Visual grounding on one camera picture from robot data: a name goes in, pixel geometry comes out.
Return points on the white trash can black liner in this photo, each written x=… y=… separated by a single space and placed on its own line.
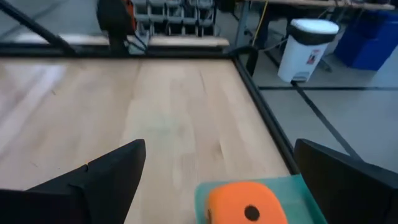
x=304 y=53

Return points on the blue storage bins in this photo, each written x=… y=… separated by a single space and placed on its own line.
x=367 y=43

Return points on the parts bin shelf rack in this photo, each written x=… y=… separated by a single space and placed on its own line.
x=174 y=18

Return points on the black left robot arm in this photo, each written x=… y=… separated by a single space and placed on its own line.
x=112 y=18

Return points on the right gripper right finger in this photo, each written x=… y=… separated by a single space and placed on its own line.
x=351 y=193

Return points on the teal translucent plastic bin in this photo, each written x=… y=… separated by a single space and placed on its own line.
x=295 y=196

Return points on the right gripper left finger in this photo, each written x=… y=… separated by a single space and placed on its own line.
x=93 y=193

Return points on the orange foam die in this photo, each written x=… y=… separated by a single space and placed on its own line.
x=242 y=199

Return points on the black aluminium station frame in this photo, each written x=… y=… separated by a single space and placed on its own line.
x=259 y=102

